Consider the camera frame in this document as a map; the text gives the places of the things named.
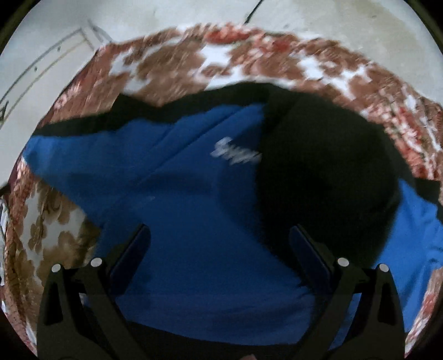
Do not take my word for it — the blue and black garment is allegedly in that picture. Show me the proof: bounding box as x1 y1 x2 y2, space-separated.
23 83 442 359

